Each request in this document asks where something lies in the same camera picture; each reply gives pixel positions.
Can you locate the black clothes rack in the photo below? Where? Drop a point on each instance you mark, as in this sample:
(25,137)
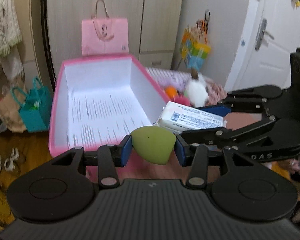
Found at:
(46,43)

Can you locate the white tissue pack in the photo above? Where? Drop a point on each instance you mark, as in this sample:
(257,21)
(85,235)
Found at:
(177,118)

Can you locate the white brown plush toy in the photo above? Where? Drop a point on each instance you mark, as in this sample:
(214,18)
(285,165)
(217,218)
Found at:
(196,90)

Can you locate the striped cloth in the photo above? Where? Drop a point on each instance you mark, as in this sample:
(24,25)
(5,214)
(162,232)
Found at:
(165,78)

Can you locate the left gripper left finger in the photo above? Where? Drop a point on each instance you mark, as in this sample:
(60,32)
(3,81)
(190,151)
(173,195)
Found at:
(107,158)

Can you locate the white door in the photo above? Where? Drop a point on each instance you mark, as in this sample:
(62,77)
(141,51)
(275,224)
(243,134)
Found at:
(270,65)

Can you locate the colourful paper gift bag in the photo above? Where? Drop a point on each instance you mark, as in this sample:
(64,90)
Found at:
(192,51)

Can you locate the green makeup sponge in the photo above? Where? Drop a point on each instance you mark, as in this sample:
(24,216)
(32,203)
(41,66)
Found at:
(153,144)

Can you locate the pink tote bag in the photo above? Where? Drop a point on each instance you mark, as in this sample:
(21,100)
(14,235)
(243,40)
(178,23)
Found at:
(102,36)

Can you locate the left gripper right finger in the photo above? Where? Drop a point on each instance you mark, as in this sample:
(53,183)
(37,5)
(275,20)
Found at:
(198,157)

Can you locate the pink floral fabric scrunchie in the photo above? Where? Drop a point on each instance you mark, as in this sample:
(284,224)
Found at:
(215,92)

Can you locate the grey wooden wardrobe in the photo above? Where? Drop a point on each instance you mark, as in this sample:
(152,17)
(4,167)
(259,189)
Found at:
(152,27)

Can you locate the teal gift bag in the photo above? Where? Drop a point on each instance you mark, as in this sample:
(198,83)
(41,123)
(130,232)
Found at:
(35,106)

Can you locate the brown paper bag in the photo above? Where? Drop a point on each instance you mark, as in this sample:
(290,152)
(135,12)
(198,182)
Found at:
(9,108)

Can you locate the pink cardboard storage box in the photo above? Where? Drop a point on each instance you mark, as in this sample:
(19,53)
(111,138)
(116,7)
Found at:
(99,100)

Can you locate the silver door handle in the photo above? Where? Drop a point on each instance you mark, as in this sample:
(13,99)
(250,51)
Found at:
(261,33)

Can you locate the orange plush ball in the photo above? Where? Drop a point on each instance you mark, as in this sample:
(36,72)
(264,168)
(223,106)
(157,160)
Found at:
(171,92)

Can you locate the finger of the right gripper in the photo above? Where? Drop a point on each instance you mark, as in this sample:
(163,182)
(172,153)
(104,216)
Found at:
(224,109)
(221,135)

